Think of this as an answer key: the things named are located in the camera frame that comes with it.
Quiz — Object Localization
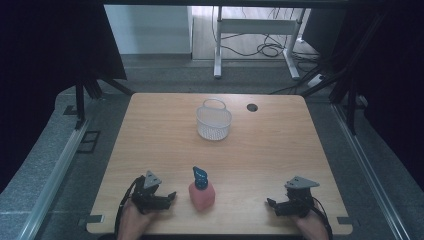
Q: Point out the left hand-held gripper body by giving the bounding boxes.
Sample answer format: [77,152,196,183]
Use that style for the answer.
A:
[131,170,163,215]

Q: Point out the black floor cables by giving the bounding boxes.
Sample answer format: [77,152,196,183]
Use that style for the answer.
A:
[219,6,323,96]

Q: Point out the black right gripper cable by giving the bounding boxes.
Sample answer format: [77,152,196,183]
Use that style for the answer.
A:
[309,195,335,240]

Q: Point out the person's left hand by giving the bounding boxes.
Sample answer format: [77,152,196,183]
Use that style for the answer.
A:
[117,199,158,240]

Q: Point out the aluminium rail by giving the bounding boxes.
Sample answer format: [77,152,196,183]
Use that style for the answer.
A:
[331,103,412,240]
[18,119,90,240]

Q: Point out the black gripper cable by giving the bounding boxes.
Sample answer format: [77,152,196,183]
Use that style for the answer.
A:
[309,195,335,240]
[114,175,146,240]

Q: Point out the person's right hand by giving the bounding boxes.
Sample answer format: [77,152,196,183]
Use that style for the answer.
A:
[293,209,330,240]

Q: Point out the white cabinet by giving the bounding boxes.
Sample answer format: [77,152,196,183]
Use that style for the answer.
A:
[103,4,194,55]

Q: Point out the white desk frame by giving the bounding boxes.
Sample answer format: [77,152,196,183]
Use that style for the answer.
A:
[212,5,307,81]

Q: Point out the pink spray bottle blue nozzle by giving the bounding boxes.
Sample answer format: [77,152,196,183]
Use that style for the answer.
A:
[188,165,217,212]

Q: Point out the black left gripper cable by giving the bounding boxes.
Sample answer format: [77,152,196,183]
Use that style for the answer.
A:
[114,175,146,240]

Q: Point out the white plastic basket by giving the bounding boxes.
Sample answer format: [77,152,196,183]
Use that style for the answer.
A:
[195,97,233,141]

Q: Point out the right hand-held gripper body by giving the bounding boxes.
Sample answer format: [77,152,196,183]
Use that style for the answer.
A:
[281,175,321,219]

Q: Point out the black curtain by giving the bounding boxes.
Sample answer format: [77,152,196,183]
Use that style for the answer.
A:
[301,5,424,193]
[0,0,128,194]

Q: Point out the black metal stand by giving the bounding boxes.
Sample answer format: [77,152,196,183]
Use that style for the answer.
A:
[62,78,136,131]
[299,13,388,136]

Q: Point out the white power strip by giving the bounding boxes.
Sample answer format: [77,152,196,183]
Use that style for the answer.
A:
[306,73,327,89]

